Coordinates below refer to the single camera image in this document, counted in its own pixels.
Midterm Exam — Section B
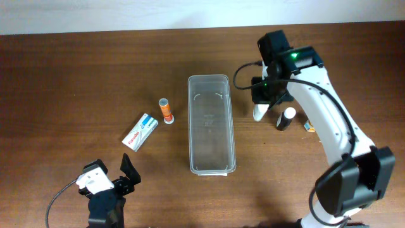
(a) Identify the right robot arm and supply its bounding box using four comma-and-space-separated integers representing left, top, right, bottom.
252, 44, 395, 227

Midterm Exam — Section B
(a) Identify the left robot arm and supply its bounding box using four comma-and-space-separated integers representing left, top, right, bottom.
75, 154, 141, 228

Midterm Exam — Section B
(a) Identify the small jar gold lid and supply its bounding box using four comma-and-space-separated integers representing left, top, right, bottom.
304, 120, 315, 132

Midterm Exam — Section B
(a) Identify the white Panadol medicine box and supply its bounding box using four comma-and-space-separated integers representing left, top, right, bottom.
122, 113, 158, 152

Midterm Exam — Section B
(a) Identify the clear plastic container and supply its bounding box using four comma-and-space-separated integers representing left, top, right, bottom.
188, 75, 236, 176

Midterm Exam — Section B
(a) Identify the white spray bottle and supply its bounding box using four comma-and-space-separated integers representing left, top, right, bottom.
253, 104, 270, 122

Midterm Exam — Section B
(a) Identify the orange effervescent tablet tube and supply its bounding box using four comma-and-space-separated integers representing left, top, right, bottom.
159, 98, 175, 124

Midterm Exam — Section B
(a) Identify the dark bottle white cap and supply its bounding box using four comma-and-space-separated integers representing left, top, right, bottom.
276, 107, 296, 131

